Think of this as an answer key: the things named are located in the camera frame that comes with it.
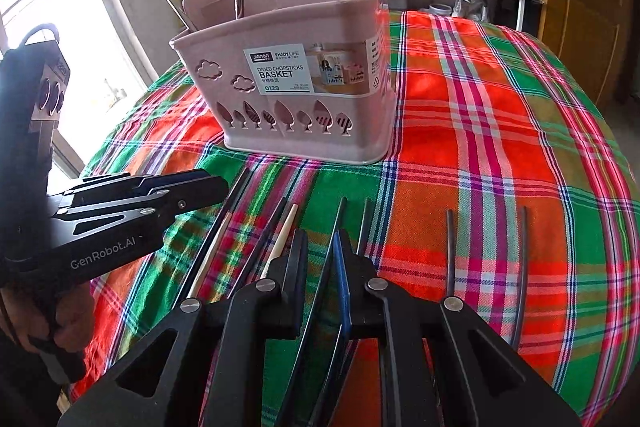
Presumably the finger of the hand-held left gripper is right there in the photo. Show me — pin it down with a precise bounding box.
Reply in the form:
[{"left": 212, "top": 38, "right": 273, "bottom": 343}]
[
  {"left": 50, "top": 177, "right": 230, "bottom": 238},
  {"left": 65, "top": 168, "right": 221, "bottom": 202}
]

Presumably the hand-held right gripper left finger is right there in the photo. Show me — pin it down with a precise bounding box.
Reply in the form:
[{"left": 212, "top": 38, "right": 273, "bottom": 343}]
[{"left": 57, "top": 229, "right": 311, "bottom": 427}]

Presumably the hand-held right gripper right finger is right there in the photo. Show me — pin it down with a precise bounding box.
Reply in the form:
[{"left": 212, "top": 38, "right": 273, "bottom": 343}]
[{"left": 332, "top": 229, "right": 583, "bottom": 427}]

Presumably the cream chopstick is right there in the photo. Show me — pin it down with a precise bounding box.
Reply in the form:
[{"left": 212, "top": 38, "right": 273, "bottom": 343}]
[
  {"left": 259, "top": 204, "right": 300, "bottom": 283},
  {"left": 190, "top": 213, "right": 234, "bottom": 298}
]

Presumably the black chopstick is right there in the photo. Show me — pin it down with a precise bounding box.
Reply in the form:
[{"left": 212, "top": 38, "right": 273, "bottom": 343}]
[
  {"left": 231, "top": 206, "right": 287, "bottom": 297},
  {"left": 287, "top": 197, "right": 348, "bottom": 413},
  {"left": 186, "top": 169, "right": 251, "bottom": 300},
  {"left": 355, "top": 199, "right": 372, "bottom": 260}
]

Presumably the pink plastic chopstick basket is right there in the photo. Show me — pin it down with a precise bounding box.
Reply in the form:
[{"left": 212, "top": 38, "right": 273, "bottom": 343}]
[{"left": 170, "top": 0, "right": 401, "bottom": 166}]

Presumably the person's left hand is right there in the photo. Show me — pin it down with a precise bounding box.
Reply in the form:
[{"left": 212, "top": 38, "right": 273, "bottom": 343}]
[{"left": 10, "top": 282, "right": 97, "bottom": 355}]

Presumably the bright window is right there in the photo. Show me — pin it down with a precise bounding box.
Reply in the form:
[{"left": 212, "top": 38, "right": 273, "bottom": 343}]
[{"left": 0, "top": 0, "right": 171, "bottom": 188}]

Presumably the plaid tablecloth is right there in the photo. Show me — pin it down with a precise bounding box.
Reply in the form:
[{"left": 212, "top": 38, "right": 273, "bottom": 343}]
[{"left": 80, "top": 9, "right": 640, "bottom": 427}]

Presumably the wooden door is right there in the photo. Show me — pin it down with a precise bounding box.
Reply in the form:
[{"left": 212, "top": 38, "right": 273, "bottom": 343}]
[{"left": 537, "top": 0, "right": 640, "bottom": 108}]

